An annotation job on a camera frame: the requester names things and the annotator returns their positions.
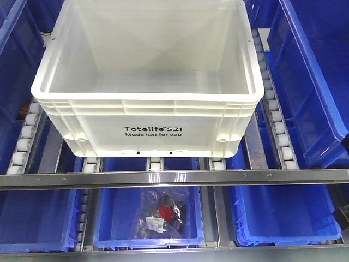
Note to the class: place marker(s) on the white plastic tote crate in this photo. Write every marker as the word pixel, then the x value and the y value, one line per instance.
pixel 150 78

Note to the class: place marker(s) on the clear bag of parts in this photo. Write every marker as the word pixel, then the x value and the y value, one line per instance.
pixel 162 213

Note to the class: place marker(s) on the blue bin lower middle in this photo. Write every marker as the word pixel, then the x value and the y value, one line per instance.
pixel 114 225

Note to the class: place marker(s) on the blue bin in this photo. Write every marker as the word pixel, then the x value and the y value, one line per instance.
pixel 283 215
pixel 114 225
pixel 39 220
pixel 308 41
pixel 22 48

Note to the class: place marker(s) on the right white roller track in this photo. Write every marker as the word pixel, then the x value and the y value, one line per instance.
pixel 283 150

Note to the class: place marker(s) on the white roller track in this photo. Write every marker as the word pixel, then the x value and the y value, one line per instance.
pixel 25 143
pixel 283 150

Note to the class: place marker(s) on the blue bin lower right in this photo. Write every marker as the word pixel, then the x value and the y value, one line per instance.
pixel 283 215

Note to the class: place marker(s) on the blue bin lower left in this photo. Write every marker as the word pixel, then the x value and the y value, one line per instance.
pixel 39 220

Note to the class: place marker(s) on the blue bin upper right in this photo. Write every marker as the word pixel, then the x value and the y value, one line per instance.
pixel 308 41

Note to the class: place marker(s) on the left white roller track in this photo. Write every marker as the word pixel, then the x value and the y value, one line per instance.
pixel 25 143

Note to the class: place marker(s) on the blue bin upper left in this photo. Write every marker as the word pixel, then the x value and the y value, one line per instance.
pixel 22 48

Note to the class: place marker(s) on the steel shelf front rail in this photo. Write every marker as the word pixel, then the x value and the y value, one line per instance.
pixel 172 178

